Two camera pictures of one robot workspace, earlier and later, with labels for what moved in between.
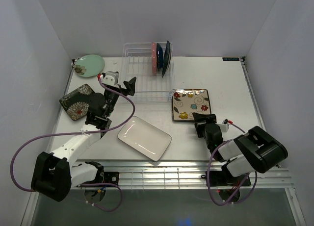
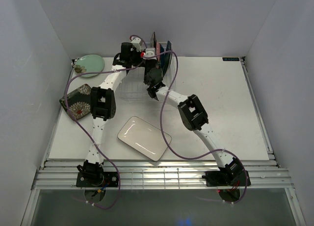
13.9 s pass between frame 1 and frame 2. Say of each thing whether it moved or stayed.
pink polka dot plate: moved
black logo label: stayed
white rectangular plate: stayed
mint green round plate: stayed
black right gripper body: moved
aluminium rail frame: stayed
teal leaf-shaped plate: stayed
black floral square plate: stayed
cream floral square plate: moved
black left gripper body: moved
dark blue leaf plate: stayed
